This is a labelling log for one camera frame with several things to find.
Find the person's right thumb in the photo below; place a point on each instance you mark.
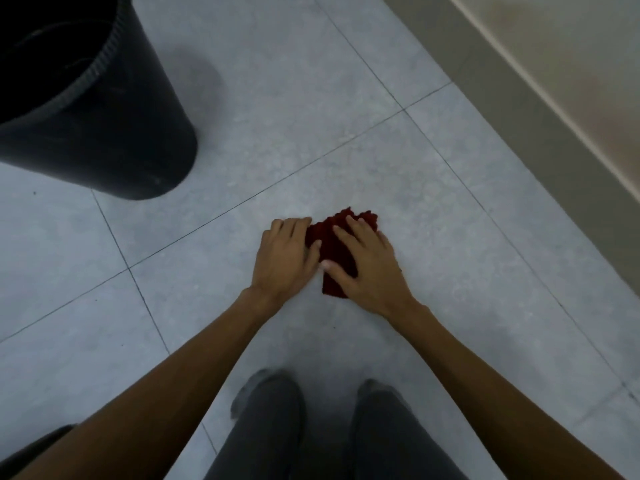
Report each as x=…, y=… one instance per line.
x=336, y=272

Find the dark grey trousers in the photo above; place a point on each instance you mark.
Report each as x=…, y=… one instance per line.
x=270, y=434

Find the person's right forearm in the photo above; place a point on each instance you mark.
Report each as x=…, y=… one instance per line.
x=495, y=394

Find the person's right hand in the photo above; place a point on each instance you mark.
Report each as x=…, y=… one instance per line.
x=372, y=279

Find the person's left thumb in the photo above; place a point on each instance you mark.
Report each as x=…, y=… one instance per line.
x=315, y=253

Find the person's left hand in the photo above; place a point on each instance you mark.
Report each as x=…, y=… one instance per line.
x=280, y=262

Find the black plastic waste bin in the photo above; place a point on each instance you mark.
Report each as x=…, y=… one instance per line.
x=100, y=104

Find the dark red cloth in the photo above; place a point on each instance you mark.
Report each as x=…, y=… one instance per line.
x=334, y=244

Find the person's left forearm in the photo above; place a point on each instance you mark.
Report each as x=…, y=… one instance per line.
x=165, y=384

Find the person's right middle finger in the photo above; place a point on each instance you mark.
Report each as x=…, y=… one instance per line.
x=362, y=232

